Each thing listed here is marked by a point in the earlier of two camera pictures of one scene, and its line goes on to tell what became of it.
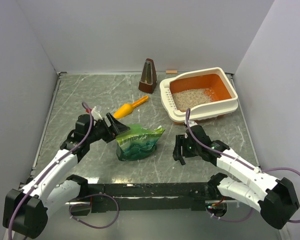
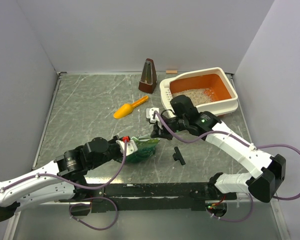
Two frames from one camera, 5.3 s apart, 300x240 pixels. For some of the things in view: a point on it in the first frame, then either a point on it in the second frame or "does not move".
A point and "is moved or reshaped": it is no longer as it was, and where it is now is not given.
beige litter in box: [190, 98] does not move
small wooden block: [171, 72] does not move
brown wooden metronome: [148, 80] does not move
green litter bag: [138, 142] is moved or reshaped
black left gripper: [117, 127] → [113, 140]
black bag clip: [178, 156] does not move
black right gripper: [181, 140] → [158, 132]
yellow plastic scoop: [125, 109] does not move
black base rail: [148, 196] does not move
